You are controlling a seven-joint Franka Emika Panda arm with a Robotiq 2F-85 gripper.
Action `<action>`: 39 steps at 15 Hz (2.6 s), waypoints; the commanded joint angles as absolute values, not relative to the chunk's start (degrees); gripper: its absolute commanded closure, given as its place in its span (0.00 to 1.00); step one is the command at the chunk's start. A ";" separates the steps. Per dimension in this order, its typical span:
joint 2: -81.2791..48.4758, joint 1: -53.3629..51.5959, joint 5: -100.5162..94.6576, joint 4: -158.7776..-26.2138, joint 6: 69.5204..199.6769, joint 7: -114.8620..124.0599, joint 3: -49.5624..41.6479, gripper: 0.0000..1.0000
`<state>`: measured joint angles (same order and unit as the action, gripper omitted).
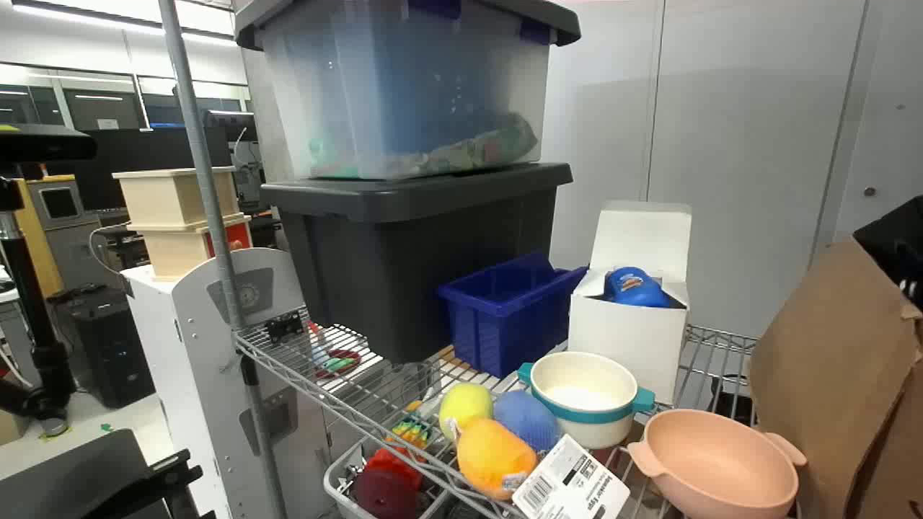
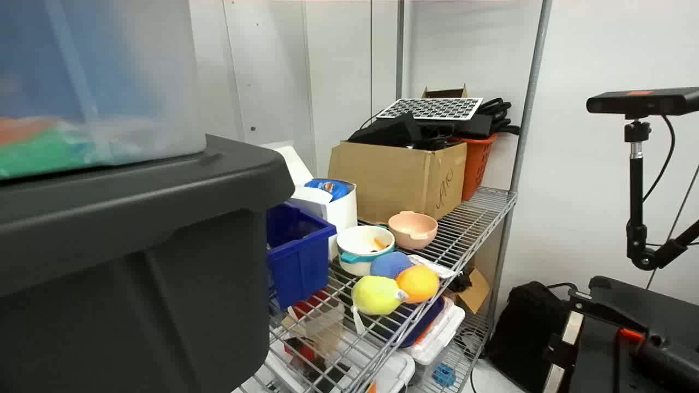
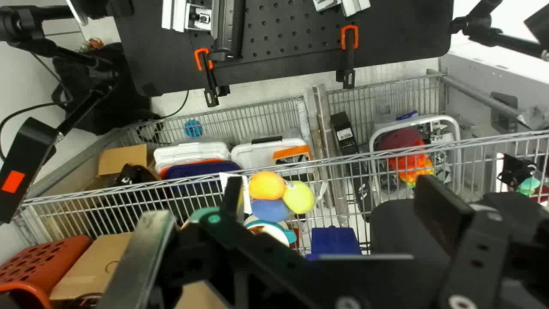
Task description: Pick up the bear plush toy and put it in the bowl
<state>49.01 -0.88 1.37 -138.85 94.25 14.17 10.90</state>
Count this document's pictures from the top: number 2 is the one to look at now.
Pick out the black camera bar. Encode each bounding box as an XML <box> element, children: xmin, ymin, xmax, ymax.
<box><xmin>586</xmin><ymin>85</ymin><xmax>699</xmax><ymax>119</ymax></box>

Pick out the white cardboard box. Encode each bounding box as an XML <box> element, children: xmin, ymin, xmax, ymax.
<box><xmin>268</xmin><ymin>141</ymin><xmax>361</xmax><ymax>261</ymax></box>

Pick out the blue plush ball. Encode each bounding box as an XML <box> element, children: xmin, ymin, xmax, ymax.
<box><xmin>370</xmin><ymin>248</ymin><xmax>415</xmax><ymax>281</ymax></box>

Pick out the black cart with orange handle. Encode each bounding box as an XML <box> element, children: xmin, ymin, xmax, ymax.
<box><xmin>542</xmin><ymin>272</ymin><xmax>699</xmax><ymax>393</ymax></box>

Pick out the black backpack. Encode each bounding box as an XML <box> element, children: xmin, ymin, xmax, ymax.
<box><xmin>486</xmin><ymin>278</ymin><xmax>579</xmax><ymax>377</ymax></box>

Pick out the blue plastic bin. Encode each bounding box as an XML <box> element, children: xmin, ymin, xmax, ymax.
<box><xmin>264</xmin><ymin>201</ymin><xmax>339</xmax><ymax>311</ymax></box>

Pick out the pink bowl with handles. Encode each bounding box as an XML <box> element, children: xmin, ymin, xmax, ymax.
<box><xmin>386</xmin><ymin>209</ymin><xmax>441</xmax><ymax>252</ymax></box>

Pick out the brown cardboard box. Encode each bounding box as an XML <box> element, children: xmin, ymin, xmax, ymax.
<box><xmin>327</xmin><ymin>140</ymin><xmax>469</xmax><ymax>225</ymax></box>

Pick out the yellow-green plush ball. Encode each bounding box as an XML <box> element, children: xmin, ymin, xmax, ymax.
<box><xmin>351</xmin><ymin>272</ymin><xmax>408</xmax><ymax>318</ymax></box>

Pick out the small clear plastic box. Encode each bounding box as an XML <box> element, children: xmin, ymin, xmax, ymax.
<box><xmin>280</xmin><ymin>290</ymin><xmax>349</xmax><ymax>346</ymax></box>

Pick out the white bowl with teal handles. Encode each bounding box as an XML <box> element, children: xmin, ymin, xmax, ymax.
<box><xmin>334</xmin><ymin>223</ymin><xmax>398</xmax><ymax>278</ymax></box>

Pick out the small brown cardboard piece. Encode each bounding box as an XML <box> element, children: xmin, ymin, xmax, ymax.
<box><xmin>452</xmin><ymin>265</ymin><xmax>494</xmax><ymax>317</ymax></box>

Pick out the orange plush ball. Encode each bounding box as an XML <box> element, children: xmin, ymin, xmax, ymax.
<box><xmin>395</xmin><ymin>263</ymin><xmax>444</xmax><ymax>305</ymax></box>

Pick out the small blue round object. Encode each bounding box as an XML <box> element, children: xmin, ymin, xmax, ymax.
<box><xmin>430</xmin><ymin>359</ymin><xmax>458</xmax><ymax>391</ymax></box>

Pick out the dark grey storage tote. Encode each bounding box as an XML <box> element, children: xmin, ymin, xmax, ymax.
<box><xmin>0</xmin><ymin>132</ymin><xmax>297</xmax><ymax>393</ymax></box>

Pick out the white plastic container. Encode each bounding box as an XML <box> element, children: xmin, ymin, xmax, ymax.
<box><xmin>401</xmin><ymin>295</ymin><xmax>469</xmax><ymax>366</ymax></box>

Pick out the metal wire shelf rack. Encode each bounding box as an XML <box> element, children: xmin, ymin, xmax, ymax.
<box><xmin>235</xmin><ymin>0</ymin><xmax>553</xmax><ymax>393</ymax></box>

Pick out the clear plastic storage tote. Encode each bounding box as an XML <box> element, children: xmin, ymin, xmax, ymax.
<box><xmin>0</xmin><ymin>0</ymin><xmax>210</xmax><ymax>180</ymax></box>

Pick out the black camera stand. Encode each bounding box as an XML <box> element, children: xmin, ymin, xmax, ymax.
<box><xmin>620</xmin><ymin>115</ymin><xmax>699</xmax><ymax>272</ymax></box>

